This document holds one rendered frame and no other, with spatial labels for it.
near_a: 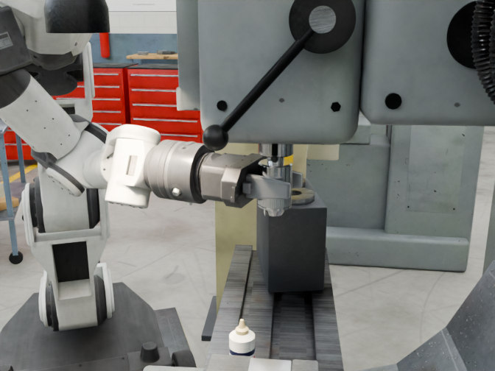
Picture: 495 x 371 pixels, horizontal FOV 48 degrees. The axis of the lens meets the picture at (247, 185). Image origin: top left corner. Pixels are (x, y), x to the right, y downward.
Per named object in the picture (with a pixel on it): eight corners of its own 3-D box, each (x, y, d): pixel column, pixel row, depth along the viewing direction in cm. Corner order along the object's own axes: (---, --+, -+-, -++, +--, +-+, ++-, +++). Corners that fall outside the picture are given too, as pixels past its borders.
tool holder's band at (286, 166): (284, 163, 80) (284, 157, 79) (297, 171, 75) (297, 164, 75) (253, 165, 78) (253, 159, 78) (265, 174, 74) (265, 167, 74)
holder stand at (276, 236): (267, 293, 117) (268, 202, 112) (255, 251, 138) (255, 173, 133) (324, 291, 118) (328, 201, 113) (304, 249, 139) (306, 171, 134)
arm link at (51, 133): (53, 185, 113) (-30, 111, 97) (95, 138, 117) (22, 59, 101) (85, 203, 106) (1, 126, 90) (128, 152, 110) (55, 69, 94)
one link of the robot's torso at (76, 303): (43, 307, 167) (21, 171, 140) (112, 298, 172) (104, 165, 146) (42, 347, 154) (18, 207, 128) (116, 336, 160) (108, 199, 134)
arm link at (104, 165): (126, 121, 82) (104, 129, 94) (114, 181, 81) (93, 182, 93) (167, 132, 85) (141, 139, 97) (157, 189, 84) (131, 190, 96)
